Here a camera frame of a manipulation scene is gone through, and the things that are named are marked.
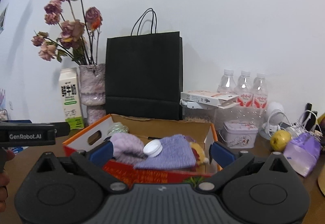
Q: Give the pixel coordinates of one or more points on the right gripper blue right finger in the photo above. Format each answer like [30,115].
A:
[221,154]

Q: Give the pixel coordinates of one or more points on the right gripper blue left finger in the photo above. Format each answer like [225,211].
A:
[101,154]

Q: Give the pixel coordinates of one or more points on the iridescent plastic bag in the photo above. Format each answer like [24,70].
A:
[117,127]

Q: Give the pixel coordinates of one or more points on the person's left hand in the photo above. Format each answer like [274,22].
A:
[6,155]

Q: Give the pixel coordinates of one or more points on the yellow red plush toy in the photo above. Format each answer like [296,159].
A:
[199,154]

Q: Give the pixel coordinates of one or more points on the orange red cardboard box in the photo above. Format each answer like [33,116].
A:
[203,133]

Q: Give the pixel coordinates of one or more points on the rolled lilac fluffy towel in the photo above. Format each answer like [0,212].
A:
[128,148]

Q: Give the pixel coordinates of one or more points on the white floral tin box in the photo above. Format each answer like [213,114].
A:
[239,134]

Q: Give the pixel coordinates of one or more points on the purple knitted cloth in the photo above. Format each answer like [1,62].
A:
[176,155]

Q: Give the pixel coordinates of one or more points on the white plastic jar lid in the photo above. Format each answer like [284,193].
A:
[153,148]

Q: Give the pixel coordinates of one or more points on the clear plastic storage container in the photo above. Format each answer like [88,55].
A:
[197,112]

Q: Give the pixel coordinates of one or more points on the yellow green pear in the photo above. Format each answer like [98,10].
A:
[279,140]

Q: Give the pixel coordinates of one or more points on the white green milk carton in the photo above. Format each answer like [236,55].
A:
[69,88]

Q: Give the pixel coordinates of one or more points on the small white desk fan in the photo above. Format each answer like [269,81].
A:
[274,115]

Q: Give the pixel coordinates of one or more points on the middle water bottle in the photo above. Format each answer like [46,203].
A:
[244,89]

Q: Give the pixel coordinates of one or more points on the water bottle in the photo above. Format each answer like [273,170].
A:
[260,92]
[227,83]
[244,89]

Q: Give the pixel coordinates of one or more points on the left water bottle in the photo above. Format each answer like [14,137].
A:
[227,83]

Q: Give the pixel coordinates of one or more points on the right water bottle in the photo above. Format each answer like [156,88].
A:
[260,92]

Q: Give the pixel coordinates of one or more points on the purple textured vase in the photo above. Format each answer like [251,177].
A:
[92,91]

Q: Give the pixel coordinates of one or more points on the purple tissue packet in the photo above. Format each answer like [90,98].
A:
[302,153]

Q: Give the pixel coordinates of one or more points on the black paper shopping bag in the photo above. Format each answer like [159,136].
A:
[144,74]

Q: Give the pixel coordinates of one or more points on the dried pink rose bouquet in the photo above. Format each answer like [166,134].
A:
[80,29]

